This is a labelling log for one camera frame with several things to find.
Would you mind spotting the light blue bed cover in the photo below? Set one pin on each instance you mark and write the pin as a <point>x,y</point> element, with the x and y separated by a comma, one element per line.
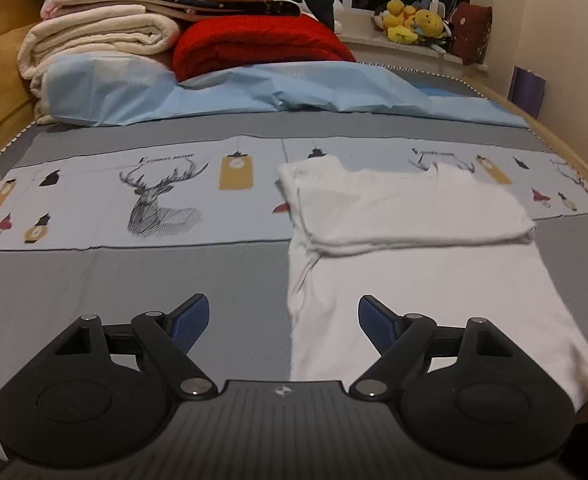
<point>254,90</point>

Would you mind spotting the purple folder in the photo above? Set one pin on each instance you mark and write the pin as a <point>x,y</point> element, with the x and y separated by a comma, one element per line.
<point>526,91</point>

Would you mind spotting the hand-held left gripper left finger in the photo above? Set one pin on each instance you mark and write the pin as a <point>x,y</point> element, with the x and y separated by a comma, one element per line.
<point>191,322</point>

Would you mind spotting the yellow plush toy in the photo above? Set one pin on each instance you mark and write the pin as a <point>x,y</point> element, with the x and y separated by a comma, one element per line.
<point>396,20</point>
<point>429,21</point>

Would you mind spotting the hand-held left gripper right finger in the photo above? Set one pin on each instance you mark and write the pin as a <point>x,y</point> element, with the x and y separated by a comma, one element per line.
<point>376,321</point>

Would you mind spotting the dark red cushion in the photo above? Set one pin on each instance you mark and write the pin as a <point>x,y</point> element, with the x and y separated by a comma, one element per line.
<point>471,32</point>

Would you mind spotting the dark starry folded cloth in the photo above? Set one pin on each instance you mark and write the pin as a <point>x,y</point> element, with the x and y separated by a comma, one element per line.
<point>213,6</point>

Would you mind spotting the white t-shirt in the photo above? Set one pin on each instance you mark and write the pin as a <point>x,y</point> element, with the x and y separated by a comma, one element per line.
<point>414,210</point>

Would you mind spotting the grey deer print bed sheet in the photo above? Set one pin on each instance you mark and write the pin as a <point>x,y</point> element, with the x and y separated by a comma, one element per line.
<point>123,272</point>

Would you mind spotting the cream folded blanket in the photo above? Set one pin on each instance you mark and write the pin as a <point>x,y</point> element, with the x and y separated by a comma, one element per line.
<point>98,30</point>

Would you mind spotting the red folded blanket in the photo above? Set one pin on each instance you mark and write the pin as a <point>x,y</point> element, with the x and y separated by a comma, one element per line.
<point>259,42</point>

